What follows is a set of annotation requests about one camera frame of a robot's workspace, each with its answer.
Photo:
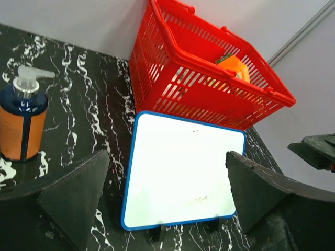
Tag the red plastic shopping basket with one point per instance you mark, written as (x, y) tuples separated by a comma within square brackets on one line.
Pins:
[(173, 71)]

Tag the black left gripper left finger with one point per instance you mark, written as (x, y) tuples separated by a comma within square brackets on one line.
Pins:
[(56, 211)]

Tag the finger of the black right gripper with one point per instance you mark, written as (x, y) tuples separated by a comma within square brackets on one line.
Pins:
[(316, 150)]

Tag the blue framed whiteboard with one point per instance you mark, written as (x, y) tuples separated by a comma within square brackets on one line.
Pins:
[(177, 172)]

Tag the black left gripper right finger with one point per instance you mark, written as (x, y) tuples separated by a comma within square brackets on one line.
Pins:
[(279, 213)]

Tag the orange blue pump bottle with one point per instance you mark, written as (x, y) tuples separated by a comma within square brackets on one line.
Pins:
[(23, 113)]

